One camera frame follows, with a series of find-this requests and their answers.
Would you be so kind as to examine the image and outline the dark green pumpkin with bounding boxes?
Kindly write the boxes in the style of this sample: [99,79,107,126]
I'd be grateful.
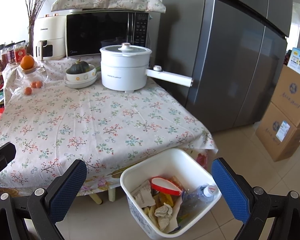
[66,60,90,74]

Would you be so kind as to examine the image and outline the glass jar with cork lid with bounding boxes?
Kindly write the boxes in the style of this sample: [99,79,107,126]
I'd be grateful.
[17,66,48,95]

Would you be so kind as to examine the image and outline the grey refrigerator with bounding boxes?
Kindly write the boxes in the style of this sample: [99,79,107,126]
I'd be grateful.
[155,0,293,132]

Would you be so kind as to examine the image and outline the orange fruit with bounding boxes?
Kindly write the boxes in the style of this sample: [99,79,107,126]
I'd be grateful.
[20,55,35,70]

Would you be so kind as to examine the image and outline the lower cardboard box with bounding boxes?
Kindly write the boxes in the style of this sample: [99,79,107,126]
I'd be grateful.
[256,102,300,162]

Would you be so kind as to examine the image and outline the beige snack packet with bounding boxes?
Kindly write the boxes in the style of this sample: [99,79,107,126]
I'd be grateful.
[132,180,155,209]

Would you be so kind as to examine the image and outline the black microwave oven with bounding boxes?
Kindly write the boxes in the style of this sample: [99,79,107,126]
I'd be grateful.
[65,10,149,57]

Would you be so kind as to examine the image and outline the white ceramic bowl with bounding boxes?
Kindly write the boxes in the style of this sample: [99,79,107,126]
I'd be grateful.
[64,64,100,89]

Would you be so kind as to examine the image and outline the white air fryer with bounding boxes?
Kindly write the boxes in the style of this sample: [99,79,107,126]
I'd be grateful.
[33,14,66,61]

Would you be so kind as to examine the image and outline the red spice jars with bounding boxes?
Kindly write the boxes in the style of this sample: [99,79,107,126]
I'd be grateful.
[0,40,26,72]

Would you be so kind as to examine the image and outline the clear plastic water bottle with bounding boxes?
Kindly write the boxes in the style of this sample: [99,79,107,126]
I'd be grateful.
[177,185,218,220]

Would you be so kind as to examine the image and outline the dried branches in vase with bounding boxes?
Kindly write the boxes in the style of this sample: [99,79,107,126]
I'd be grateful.
[25,0,46,56]

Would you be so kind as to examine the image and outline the red round lid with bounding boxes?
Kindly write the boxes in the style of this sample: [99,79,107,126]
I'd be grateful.
[149,177,183,196]

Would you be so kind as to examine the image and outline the floral tablecloth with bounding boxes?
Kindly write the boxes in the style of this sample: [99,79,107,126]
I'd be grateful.
[0,59,217,196]

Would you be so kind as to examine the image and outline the upper cardboard box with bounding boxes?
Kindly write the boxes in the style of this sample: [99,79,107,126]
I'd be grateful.
[271,65,300,128]

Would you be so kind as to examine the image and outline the white paper sheet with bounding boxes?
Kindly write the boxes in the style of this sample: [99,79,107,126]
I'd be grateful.
[163,196,189,233]

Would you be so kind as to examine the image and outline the white trash bin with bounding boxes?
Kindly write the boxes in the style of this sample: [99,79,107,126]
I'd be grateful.
[120,148,222,239]

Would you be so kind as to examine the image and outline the white electric cooking pot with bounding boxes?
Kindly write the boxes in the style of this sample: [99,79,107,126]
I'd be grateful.
[100,43,193,93]

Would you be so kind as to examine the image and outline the yellow snack wrapper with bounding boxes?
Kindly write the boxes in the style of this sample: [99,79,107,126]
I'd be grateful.
[153,192,179,208]

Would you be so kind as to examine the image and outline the cardboard box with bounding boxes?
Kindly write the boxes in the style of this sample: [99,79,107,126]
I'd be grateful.
[256,102,300,162]
[271,65,300,128]

